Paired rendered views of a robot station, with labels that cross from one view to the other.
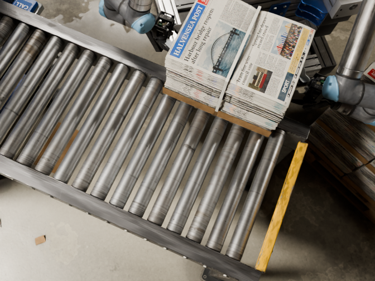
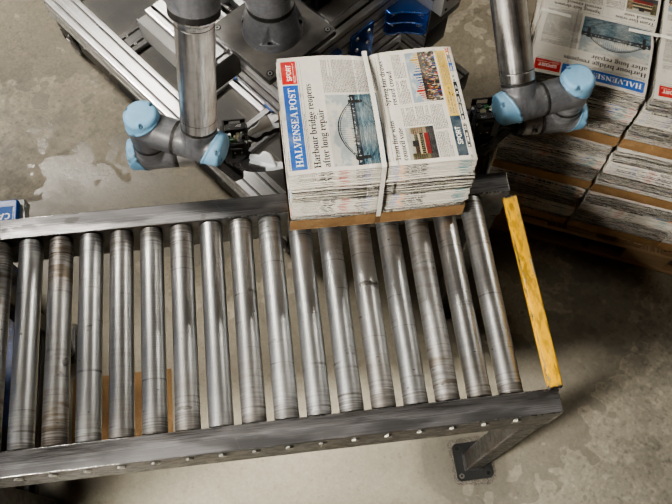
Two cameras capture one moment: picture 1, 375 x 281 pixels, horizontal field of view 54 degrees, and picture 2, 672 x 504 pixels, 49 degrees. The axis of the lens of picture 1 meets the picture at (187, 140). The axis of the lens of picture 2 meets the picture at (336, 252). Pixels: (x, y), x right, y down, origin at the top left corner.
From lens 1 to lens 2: 44 cm
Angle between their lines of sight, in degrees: 10
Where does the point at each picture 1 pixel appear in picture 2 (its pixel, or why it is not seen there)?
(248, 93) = (418, 168)
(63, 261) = not seen: outside the picture
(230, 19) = (339, 86)
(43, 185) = (206, 444)
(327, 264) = (615, 358)
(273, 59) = (423, 110)
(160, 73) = (269, 207)
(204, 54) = (336, 148)
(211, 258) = (487, 408)
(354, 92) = (537, 100)
